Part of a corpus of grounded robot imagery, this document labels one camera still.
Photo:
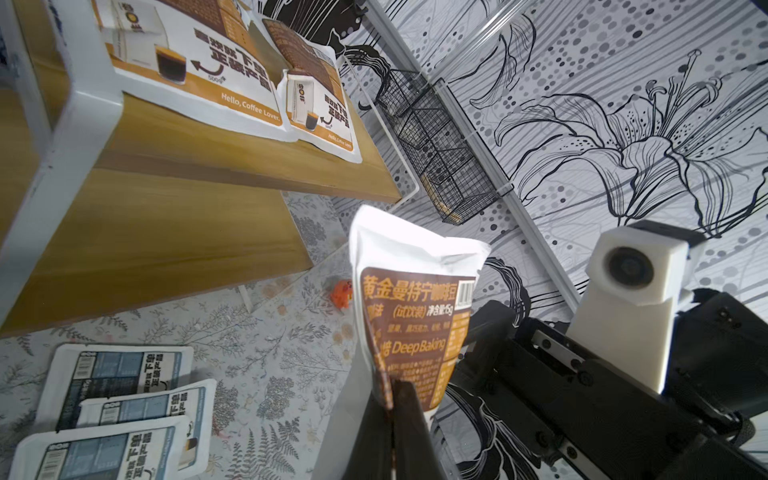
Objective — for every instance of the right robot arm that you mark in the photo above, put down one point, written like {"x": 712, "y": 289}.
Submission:
{"x": 717, "y": 374}

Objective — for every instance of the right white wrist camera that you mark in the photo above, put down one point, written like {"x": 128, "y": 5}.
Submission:
{"x": 637, "y": 283}

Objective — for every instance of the brown coffee bag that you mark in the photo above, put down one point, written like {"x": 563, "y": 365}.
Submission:
{"x": 413, "y": 293}
{"x": 194, "y": 58}
{"x": 310, "y": 92}

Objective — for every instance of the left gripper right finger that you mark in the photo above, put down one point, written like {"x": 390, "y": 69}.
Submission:
{"x": 414, "y": 455}

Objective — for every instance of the black wire basket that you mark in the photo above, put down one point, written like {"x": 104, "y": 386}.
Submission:
{"x": 455, "y": 168}

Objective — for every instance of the blue coffee bag back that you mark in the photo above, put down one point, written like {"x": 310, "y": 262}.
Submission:
{"x": 83, "y": 371}

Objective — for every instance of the blue coffee bag top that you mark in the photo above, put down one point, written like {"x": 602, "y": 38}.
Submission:
{"x": 147, "y": 449}

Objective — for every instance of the orange white toy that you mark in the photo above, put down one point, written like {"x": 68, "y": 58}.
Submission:
{"x": 342, "y": 294}

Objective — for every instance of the blue coffee bag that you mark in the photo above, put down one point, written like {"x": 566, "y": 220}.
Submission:
{"x": 83, "y": 371}
{"x": 147, "y": 449}
{"x": 195, "y": 400}

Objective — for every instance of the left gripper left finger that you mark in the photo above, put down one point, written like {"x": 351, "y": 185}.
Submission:
{"x": 371, "y": 456}

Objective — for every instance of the white wooden two-tier shelf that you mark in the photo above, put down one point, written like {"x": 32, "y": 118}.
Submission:
{"x": 110, "y": 202}

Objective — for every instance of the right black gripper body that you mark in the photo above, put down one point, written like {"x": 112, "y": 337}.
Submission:
{"x": 535, "y": 397}

